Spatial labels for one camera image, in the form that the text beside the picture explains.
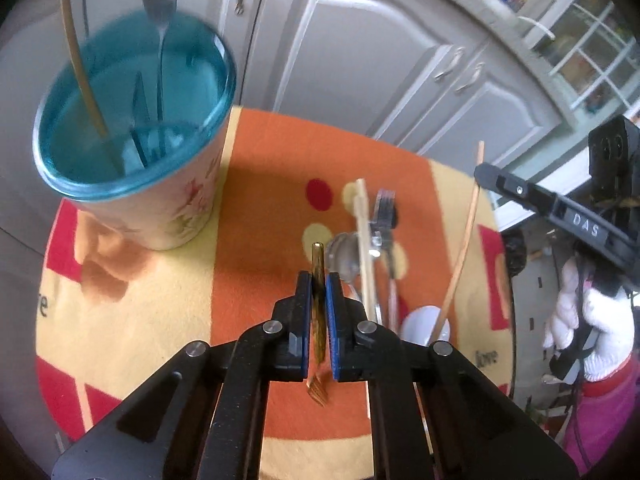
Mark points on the wooden chopstick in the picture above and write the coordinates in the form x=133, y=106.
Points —
x=462, y=255
x=75, y=55

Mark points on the white glass-front cabinet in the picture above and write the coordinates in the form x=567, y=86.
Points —
x=595, y=60

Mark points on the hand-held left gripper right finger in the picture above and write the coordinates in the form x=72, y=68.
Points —
x=332, y=320

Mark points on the white chopstick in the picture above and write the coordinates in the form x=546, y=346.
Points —
x=361, y=220

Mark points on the orange patterned cloth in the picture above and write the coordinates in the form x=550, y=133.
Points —
x=260, y=185

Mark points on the white spoon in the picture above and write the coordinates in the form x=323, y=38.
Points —
x=417, y=322

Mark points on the silver fork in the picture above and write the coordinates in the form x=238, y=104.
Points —
x=385, y=207

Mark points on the gold fork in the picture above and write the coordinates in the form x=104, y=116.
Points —
x=318, y=260

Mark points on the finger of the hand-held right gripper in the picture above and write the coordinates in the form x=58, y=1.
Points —
x=515, y=191

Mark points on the person's right forearm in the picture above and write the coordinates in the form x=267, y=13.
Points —
x=610, y=420

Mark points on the dark metal utensil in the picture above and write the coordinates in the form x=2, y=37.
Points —
x=140, y=105

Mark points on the person's right hand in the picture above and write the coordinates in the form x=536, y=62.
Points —
x=607, y=325

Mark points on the floral cup with blue rim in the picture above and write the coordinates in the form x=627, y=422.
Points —
x=175, y=210

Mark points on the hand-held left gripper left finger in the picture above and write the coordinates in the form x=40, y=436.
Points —
x=306, y=320

